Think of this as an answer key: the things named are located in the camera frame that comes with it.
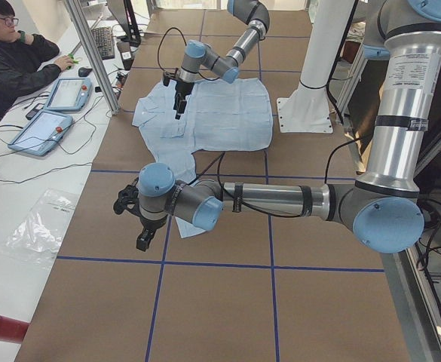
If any red cylinder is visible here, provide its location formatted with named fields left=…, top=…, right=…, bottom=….
left=0, top=315, right=29, bottom=344

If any black computer mouse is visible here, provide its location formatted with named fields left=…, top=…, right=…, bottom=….
left=78, top=67, right=93, bottom=78

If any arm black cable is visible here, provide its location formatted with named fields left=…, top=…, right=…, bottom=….
left=157, top=26, right=221, bottom=82
left=188, top=150, right=304, bottom=218

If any clear plastic bag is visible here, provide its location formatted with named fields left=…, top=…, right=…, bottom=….
left=0, top=189, right=79, bottom=269

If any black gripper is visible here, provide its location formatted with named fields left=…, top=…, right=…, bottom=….
left=173, top=77, right=194, bottom=120
left=136, top=216, right=167, bottom=251

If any black keyboard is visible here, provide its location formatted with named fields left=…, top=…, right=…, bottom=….
left=91, top=26, right=115, bottom=60

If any small black phone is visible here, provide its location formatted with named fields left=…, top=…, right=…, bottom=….
left=25, top=106, right=42, bottom=120

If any teach pendant tablet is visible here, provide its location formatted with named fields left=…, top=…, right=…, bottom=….
left=8, top=110, right=73, bottom=156
left=44, top=78, right=92, bottom=112

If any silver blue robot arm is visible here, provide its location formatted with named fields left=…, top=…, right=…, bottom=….
left=173, top=1, right=270, bottom=120
left=133, top=1, right=441, bottom=253

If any orange black connector box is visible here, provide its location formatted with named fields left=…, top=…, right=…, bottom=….
left=115, top=72, right=127, bottom=88

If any far teach pendant tablet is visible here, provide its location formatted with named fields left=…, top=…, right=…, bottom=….
left=44, top=78, right=92, bottom=112

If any near teach pendant tablet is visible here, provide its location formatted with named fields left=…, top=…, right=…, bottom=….
left=8, top=110, right=73, bottom=156

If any aluminium frame post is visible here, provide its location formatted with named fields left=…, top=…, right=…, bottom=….
left=64, top=0, right=120, bottom=115

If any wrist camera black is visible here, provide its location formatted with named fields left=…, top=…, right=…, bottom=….
left=162, top=68, right=178, bottom=87
left=113, top=178, right=140, bottom=216

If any white central pedestal column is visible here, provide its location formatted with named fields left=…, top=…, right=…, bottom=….
left=277, top=0, right=357, bottom=133

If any seated person in black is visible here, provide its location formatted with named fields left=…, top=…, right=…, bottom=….
left=0, top=1, right=74, bottom=119

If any light blue button-up shirt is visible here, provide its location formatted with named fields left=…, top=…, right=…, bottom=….
left=131, top=77, right=274, bottom=239

